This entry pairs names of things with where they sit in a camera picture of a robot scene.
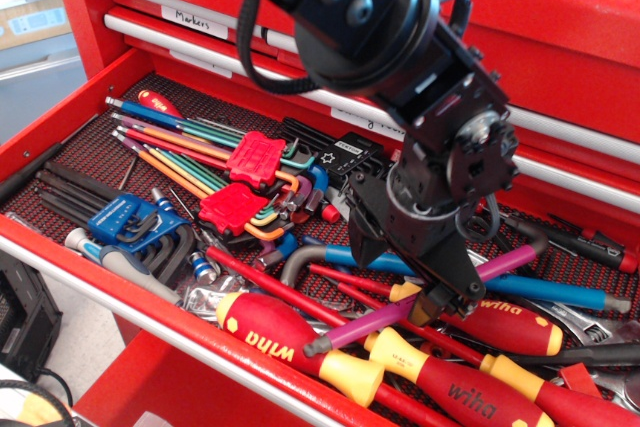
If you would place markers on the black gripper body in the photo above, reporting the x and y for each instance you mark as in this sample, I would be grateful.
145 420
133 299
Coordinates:
416 212

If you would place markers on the grey blue screwdriver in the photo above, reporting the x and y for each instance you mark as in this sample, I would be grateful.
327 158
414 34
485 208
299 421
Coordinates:
121 263

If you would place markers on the black box on floor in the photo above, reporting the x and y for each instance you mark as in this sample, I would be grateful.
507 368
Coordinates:
30 319

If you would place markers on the right red yellow screwdriver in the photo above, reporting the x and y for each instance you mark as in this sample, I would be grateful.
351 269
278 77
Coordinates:
566 407

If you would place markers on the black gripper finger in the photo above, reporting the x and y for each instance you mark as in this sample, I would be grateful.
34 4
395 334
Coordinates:
367 240
432 303

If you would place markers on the black Tekton torx key holder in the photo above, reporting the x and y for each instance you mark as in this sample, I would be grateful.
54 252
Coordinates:
346 153

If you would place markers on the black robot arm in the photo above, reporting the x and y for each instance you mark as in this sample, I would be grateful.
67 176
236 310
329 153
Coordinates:
408 57

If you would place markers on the small red Wiha screwdriver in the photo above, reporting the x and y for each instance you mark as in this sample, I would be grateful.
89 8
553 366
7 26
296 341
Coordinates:
158 102

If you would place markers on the blue hex key holder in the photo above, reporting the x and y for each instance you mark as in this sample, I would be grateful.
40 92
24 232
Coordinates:
133 224

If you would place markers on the blue large Allen key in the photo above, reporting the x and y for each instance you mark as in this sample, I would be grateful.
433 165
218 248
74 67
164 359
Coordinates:
530 288

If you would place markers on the silver adjustable wrench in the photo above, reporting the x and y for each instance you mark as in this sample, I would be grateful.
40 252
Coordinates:
588 329

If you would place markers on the red tool chest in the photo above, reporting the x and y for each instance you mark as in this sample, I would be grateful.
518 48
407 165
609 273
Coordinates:
570 73

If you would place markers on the large red yellow screwdriver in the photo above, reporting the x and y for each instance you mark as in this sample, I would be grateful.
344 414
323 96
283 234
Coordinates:
278 331

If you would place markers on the violet large Allen key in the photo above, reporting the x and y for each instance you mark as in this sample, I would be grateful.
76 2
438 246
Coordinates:
411 307

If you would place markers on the upper red yellow screwdriver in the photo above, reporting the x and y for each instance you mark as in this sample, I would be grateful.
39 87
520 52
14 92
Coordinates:
499 324

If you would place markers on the upper red hex key holder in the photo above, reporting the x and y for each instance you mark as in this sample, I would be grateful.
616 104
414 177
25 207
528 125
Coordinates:
256 159

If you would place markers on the black red pen screwdriver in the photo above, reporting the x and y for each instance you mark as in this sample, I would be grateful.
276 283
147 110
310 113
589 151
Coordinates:
614 257

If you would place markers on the red hex key holder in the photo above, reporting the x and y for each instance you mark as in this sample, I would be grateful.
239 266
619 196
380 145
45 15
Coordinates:
231 208
256 159

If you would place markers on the lower red hex key holder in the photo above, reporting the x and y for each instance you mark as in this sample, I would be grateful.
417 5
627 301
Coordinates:
231 208

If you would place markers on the middle red yellow screwdriver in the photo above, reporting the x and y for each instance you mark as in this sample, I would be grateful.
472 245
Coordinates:
469 396

